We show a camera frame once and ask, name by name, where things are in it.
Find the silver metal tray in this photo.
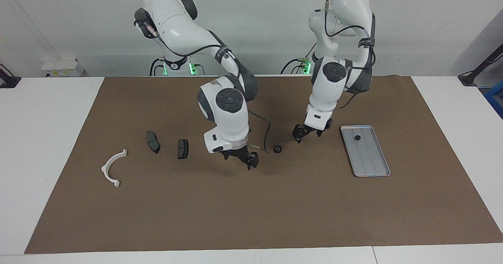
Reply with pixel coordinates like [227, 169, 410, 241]
[340, 125, 391, 178]

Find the black left base cable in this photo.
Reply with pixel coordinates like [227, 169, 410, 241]
[280, 44, 316, 76]

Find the brown table mat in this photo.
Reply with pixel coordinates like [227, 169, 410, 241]
[24, 75, 503, 255]

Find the black right base cable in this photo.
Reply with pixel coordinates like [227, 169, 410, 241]
[149, 58, 165, 77]

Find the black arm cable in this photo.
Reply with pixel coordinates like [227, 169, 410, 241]
[136, 11, 272, 154]
[324, 0, 376, 110]

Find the white curved plastic bracket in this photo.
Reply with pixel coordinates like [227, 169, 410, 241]
[101, 149, 128, 188]

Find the black base cable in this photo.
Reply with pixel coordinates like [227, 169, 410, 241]
[280, 44, 316, 76]
[149, 58, 165, 77]

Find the blue crate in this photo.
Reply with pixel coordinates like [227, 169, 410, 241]
[484, 79, 503, 119]

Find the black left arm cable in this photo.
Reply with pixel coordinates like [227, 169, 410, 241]
[324, 0, 376, 110]

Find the long curved brake pad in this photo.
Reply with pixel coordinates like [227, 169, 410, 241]
[146, 131, 161, 154]

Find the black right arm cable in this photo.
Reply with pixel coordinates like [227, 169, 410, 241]
[136, 11, 272, 154]

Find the black table clamp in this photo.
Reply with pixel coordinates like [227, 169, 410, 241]
[0, 64, 21, 88]

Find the white cardboard box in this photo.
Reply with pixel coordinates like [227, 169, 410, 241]
[41, 58, 85, 78]

